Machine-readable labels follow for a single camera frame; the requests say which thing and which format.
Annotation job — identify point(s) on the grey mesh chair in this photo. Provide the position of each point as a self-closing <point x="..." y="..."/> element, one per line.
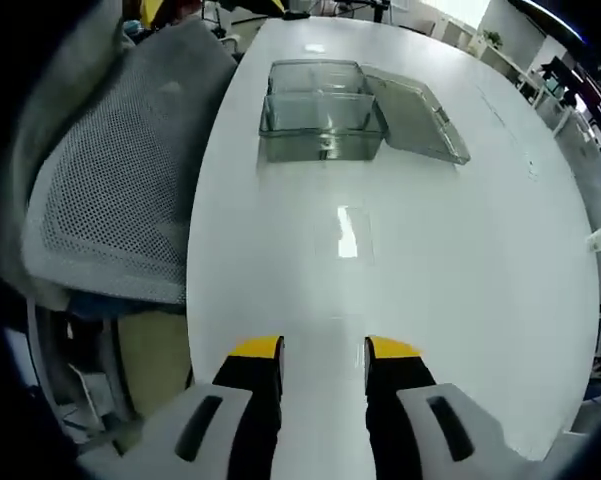
<point x="120" y="190"/>

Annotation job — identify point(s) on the green potted plant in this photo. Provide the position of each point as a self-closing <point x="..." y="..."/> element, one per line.
<point x="492" y="39"/>

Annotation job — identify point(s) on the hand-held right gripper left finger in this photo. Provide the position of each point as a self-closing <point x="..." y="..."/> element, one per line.
<point x="205" y="430"/>

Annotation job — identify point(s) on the cardboard box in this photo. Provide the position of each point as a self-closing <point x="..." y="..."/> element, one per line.
<point x="152" y="360"/>

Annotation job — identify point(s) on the clear guide fixture box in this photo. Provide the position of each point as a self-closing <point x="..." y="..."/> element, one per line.
<point x="325" y="125"/>

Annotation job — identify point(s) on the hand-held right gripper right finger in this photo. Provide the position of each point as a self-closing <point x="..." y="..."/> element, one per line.
<point x="405" y="400"/>

